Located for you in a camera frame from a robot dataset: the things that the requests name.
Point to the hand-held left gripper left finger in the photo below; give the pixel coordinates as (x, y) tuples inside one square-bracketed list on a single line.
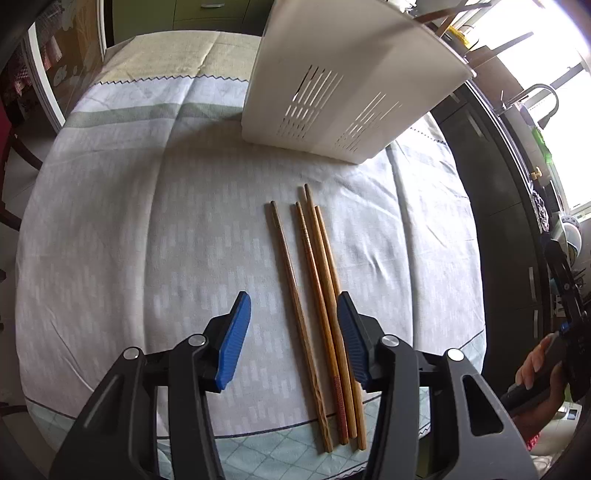
[(233, 341)]

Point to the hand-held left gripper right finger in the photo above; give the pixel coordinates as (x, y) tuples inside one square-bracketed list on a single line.
[(353, 344)]

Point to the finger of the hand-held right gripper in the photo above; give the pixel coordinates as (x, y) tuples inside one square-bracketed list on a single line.
[(561, 281)]

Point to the dark brown wooden chopstick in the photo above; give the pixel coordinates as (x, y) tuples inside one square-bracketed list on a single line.
[(295, 304)]

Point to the carved chopstick with red band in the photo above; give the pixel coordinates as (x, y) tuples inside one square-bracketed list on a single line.
[(311, 277)]

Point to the light brown wooden chopstick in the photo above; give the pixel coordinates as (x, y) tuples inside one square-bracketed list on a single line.
[(327, 258), (319, 258)]

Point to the white plastic utensil holder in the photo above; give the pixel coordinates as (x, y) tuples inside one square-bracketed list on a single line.
[(351, 69)]

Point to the person's right hand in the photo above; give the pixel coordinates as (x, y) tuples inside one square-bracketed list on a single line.
[(533, 364)]

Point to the white round container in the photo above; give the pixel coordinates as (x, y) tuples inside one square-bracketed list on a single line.
[(570, 235)]

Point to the patterned dish rag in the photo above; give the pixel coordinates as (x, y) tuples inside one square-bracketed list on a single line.
[(539, 210)]

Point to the green plastic basket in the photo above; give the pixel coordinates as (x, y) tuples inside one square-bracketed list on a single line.
[(542, 147)]

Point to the pale patterned tablecloth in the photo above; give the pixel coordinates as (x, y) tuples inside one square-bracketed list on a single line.
[(138, 230)]

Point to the black kitchen countertop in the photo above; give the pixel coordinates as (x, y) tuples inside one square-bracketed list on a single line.
[(512, 134)]

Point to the tall steel faucet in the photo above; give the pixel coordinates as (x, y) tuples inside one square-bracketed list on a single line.
[(551, 99)]

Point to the yellow sponge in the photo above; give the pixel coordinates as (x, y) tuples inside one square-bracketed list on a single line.
[(460, 34)]

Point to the red covered dining chair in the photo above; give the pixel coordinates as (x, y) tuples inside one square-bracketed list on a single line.
[(25, 152)]

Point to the floral glass sliding door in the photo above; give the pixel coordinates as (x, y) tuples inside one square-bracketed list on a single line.
[(74, 55)]

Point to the hanging checked apron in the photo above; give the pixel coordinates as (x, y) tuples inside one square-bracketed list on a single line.
[(27, 69)]

